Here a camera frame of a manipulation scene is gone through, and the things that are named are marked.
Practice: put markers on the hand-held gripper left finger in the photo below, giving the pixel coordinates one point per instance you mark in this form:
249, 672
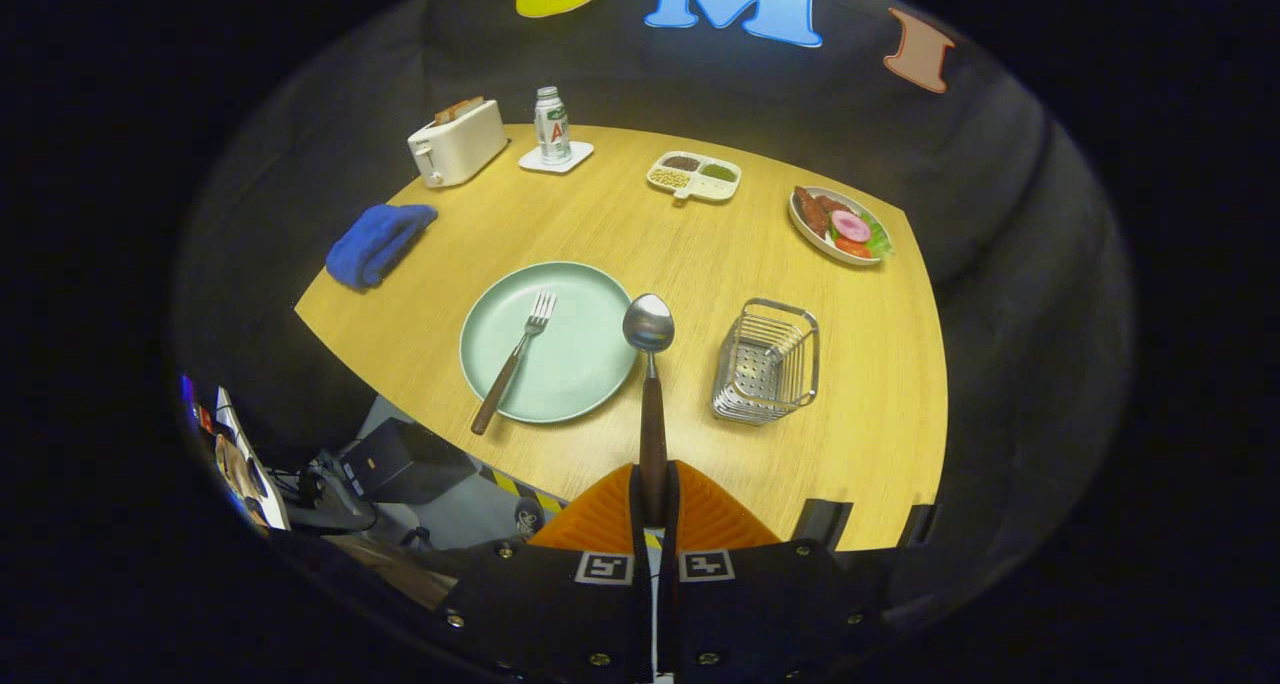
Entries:
636, 539

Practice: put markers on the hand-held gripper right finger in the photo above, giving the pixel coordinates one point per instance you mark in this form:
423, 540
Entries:
672, 539

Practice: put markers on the pale green plate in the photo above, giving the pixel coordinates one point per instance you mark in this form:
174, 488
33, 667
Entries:
575, 364

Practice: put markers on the black box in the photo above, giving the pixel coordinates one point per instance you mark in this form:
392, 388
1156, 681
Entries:
400, 459

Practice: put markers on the white food plate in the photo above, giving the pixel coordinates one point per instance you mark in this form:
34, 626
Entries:
810, 239

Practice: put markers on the red tomato slice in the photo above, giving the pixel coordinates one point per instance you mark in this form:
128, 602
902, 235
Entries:
852, 248

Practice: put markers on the brown meat pieces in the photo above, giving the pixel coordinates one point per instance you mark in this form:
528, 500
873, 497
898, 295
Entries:
812, 212

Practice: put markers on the white divided bean dish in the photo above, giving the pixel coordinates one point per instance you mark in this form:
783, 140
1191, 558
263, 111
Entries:
695, 184

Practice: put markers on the pink round food slice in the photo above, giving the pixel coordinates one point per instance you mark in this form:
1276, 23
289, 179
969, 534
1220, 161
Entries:
851, 226

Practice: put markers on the green lettuce leaf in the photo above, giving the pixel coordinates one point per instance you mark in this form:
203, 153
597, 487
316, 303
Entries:
880, 239

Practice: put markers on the white square coaster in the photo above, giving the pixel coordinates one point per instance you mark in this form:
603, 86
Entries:
580, 156

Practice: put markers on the blue folded towel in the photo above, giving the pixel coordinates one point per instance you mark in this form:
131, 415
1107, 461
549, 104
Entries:
378, 246

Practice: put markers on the computer monitor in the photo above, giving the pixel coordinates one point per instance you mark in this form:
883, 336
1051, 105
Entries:
240, 464

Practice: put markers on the black backdrop cloth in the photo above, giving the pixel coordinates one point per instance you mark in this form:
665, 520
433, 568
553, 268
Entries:
1010, 294

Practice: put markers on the small drink bottle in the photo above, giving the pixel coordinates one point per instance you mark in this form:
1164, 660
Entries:
552, 129

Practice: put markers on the white toaster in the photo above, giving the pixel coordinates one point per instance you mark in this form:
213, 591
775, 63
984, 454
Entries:
462, 149

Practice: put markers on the brown toast slice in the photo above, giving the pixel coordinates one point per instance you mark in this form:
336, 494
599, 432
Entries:
458, 110

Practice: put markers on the black table bracket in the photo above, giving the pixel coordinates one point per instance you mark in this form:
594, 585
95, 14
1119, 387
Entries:
918, 526
820, 524

